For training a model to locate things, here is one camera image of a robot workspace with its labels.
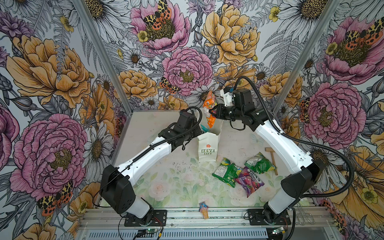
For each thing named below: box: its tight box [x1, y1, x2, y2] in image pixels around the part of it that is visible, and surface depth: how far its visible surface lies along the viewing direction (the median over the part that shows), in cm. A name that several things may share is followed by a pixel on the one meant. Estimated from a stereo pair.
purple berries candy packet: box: [235, 166, 265, 198], surface depth 84 cm
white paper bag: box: [197, 108, 224, 162], surface depth 83 cm
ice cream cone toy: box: [199, 201, 209, 220], surface depth 76 cm
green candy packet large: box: [212, 157, 242, 188], surface depth 89 cm
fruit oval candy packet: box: [203, 90, 217, 129], surface depth 75 cm
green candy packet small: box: [244, 152, 277, 174], surface depth 91 cm
